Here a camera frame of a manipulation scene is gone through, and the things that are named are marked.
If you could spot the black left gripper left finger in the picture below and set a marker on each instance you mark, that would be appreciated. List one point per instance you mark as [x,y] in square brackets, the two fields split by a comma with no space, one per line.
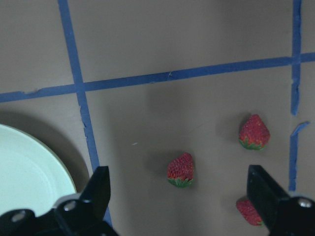
[97,192]

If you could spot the light green plate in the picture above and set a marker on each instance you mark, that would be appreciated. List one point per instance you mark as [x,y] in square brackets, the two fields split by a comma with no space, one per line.
[31,175]

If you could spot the red strawberry two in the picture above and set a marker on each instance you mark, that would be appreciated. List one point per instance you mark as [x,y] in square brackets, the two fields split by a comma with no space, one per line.
[249,213]

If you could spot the red strawberry three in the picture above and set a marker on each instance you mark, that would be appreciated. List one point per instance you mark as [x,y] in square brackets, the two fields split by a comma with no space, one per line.
[180,171]

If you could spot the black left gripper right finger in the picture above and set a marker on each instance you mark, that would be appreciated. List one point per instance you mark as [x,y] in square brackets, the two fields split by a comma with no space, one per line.
[265,194]

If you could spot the red strawberry one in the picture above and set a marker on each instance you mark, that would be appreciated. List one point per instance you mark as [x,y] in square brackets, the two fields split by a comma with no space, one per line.
[254,134]

